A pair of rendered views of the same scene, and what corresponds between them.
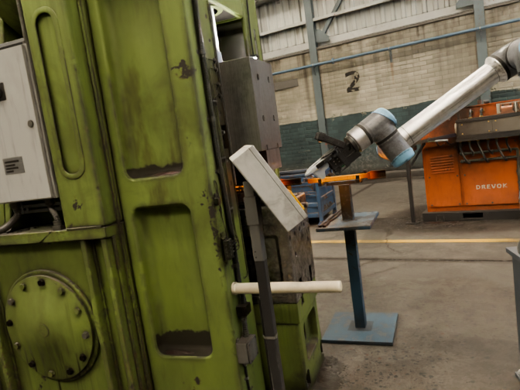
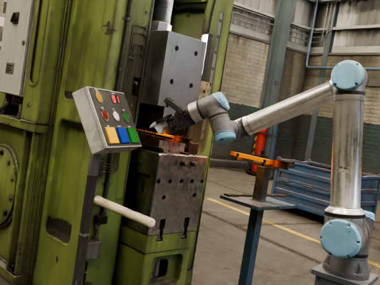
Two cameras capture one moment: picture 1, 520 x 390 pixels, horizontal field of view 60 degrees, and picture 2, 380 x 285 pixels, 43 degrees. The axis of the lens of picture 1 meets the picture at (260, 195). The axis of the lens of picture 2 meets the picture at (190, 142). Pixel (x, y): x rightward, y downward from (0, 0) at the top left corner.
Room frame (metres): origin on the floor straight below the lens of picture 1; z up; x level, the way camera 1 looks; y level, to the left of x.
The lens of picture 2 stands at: (-0.32, -1.24, 1.17)
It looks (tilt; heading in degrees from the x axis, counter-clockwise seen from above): 4 degrees down; 24
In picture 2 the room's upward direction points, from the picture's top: 9 degrees clockwise
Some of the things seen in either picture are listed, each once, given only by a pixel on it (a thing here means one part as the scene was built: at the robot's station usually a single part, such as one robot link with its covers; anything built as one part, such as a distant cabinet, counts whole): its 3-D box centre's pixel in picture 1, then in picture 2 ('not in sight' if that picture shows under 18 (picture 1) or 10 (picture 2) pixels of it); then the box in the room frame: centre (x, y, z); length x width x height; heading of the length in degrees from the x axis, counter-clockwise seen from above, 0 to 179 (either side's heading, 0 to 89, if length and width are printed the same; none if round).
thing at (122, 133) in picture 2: not in sight; (122, 135); (1.53, -0.10, 1.01); 0.07 x 0.05 x 0.07; 5
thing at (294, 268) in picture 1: (248, 246); (147, 183); (2.20, 0.10, 0.69); 0.56 x 0.38 x 0.45; 70
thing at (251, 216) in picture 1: (261, 203); not in sight; (1.53, 0.00, 1.00); 0.13 x 0.11 x 0.14; 160
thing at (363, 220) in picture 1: (348, 220); (258, 201); (2.58, -0.49, 0.67); 0.40 x 0.30 x 0.02; 158
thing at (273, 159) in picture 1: (233, 163); (151, 112); (2.15, 0.11, 1.12); 0.42 x 0.20 x 0.10; 70
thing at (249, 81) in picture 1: (228, 111); (163, 72); (2.19, 0.09, 1.36); 0.42 x 0.39 x 0.40; 70
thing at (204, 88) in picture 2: not in sight; (202, 94); (2.42, -0.08, 1.27); 0.09 x 0.02 x 0.17; 160
